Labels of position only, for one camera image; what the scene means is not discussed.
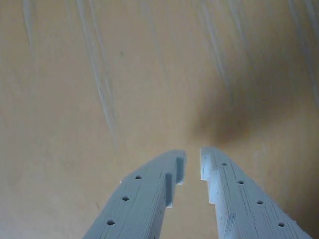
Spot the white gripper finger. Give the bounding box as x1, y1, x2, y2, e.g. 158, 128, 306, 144
200, 146, 314, 239
82, 148, 187, 239

